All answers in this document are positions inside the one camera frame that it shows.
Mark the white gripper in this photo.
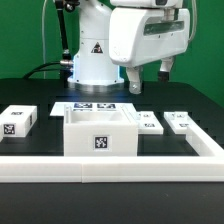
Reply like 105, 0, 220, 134
109, 7, 190, 94

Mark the white cabinet door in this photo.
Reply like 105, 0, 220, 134
164, 111, 192, 134
135, 111, 164, 135

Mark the white cabinet body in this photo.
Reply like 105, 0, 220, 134
63, 104, 138, 156

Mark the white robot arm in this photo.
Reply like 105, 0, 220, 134
68, 0, 190, 94

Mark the white cabinet top block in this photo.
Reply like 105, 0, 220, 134
0, 105, 37, 142

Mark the black cable on left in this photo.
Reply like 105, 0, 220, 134
22, 0, 81, 80

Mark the white marker base plate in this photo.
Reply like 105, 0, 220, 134
50, 102, 136, 116

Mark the white L-shaped obstacle frame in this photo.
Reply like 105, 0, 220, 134
0, 125, 224, 183

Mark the grey thin cable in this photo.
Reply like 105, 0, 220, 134
41, 0, 50, 80

